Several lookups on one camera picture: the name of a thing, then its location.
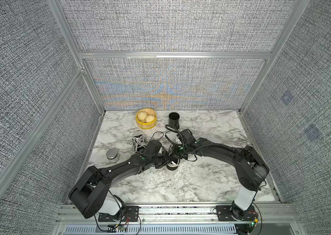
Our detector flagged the black sneaker white laces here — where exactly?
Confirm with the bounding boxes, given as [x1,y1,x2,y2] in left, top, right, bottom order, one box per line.
[166,146,180,171]
[132,134,147,153]

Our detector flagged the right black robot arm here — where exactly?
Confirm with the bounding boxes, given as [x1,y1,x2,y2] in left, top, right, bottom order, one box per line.
[172,129,270,213]

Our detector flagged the aluminium enclosure frame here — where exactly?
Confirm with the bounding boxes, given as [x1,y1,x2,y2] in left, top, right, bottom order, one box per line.
[0,0,311,218]

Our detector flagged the small silver round tin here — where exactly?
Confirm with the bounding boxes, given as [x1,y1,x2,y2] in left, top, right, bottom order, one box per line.
[106,148,120,163]

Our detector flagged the yellow steamer basket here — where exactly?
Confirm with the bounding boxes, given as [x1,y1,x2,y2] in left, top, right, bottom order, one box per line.
[135,108,157,130]

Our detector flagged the black mug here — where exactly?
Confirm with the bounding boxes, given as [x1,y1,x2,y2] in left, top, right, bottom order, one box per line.
[168,112,180,130]

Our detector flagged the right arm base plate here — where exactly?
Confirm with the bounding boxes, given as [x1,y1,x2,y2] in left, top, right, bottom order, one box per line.
[215,205,259,222]

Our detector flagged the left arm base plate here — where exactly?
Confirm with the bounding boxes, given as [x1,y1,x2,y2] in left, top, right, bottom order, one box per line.
[98,206,139,223]

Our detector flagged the beige bun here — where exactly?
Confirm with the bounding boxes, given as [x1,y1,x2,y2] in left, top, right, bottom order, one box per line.
[137,111,148,122]
[145,115,155,123]

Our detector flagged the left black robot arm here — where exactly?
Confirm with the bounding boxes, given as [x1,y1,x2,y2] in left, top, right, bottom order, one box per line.
[69,140,171,219]

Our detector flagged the aluminium front rail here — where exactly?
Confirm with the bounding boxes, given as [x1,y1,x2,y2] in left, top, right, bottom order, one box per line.
[56,201,301,225]

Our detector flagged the right beige bun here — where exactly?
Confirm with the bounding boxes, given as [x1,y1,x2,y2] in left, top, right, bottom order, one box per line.
[145,115,155,123]

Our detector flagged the left beige bun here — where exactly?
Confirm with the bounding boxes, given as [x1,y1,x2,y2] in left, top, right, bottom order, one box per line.
[137,111,148,122]

